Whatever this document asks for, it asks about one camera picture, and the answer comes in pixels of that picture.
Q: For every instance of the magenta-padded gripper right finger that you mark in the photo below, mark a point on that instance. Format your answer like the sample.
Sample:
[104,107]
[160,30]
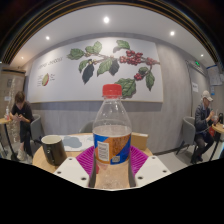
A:
[150,170]

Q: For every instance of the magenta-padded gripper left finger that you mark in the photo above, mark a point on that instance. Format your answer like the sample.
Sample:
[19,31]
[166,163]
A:
[71,170]

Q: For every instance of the clear red-capped drink bottle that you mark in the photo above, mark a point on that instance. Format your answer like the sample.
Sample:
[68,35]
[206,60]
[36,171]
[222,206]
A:
[111,133]

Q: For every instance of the black mug, white inside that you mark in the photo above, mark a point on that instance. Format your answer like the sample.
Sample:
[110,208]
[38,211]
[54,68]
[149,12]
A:
[55,151]

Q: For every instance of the white sheet with blue-grey print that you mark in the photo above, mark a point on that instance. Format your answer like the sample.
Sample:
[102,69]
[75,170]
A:
[78,142]

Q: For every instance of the brown cardboard box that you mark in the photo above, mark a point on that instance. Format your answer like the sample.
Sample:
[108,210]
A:
[140,141]

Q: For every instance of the person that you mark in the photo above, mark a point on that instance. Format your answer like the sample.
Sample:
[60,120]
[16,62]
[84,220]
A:
[23,116]
[201,123]

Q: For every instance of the small round wooden table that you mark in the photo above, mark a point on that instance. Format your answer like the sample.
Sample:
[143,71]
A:
[218,128]
[4,121]

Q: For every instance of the small clear bottle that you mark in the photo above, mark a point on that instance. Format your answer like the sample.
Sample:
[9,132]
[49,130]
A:
[7,114]

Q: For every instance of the green exit sign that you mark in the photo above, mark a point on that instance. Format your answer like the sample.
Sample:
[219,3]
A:
[197,63]

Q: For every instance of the round recessed ceiling lights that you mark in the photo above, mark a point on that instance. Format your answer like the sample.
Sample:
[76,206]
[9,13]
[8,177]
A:
[106,19]

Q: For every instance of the coffee plant wall mural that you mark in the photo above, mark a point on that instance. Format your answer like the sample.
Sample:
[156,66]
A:
[66,83]

